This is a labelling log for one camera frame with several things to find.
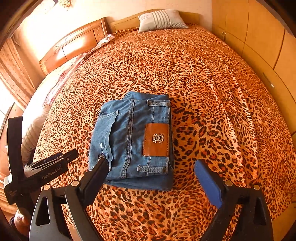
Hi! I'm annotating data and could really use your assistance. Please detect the blue denim jeans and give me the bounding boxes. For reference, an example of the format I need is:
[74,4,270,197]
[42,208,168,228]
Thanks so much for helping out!
[89,91,174,191]

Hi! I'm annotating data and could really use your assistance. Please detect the leopard print bedspread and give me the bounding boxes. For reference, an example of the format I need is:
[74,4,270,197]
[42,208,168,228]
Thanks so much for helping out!
[34,26,295,240]

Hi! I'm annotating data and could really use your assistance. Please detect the patterned window curtain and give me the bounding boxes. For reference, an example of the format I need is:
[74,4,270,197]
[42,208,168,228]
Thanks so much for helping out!
[1,38,36,110]

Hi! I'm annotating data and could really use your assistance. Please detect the brown wooden headboard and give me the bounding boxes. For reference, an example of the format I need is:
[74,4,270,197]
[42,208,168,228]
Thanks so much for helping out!
[39,17,111,75]

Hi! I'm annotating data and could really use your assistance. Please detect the beige wooden wardrobe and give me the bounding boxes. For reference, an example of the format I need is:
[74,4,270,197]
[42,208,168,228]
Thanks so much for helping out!
[211,0,296,241]

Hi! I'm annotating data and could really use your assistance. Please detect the light wooden headboard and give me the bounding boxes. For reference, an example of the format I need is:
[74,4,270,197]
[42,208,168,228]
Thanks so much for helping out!
[109,9,200,33]

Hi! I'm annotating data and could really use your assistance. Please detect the grey striped pillow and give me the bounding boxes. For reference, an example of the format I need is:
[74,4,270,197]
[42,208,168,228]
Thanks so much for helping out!
[138,9,188,33]

